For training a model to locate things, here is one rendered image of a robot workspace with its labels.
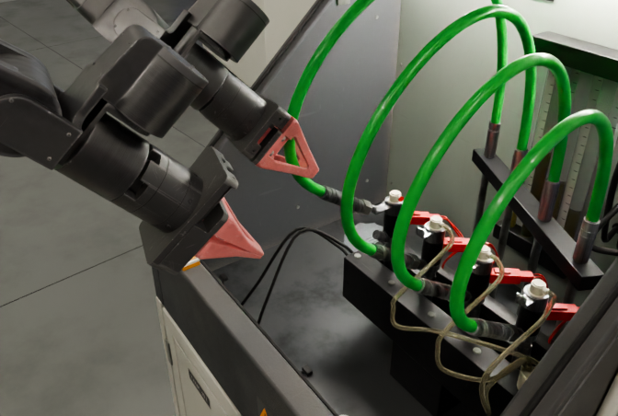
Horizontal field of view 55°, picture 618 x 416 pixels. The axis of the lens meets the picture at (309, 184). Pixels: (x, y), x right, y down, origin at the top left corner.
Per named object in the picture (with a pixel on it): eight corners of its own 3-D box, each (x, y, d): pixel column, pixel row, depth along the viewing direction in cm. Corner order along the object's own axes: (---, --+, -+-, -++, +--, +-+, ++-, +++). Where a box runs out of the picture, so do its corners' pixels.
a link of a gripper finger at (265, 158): (319, 142, 75) (265, 96, 71) (340, 156, 68) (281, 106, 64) (285, 184, 75) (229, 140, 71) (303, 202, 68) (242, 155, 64)
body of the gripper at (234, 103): (268, 100, 73) (222, 62, 70) (291, 117, 64) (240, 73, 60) (234, 142, 73) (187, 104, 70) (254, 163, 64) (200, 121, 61)
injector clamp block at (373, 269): (340, 328, 99) (343, 255, 91) (385, 304, 104) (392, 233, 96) (505, 485, 75) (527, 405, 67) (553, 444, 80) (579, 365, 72)
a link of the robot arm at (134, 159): (39, 144, 47) (40, 174, 42) (93, 77, 46) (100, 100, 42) (111, 188, 51) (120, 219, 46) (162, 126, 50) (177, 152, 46)
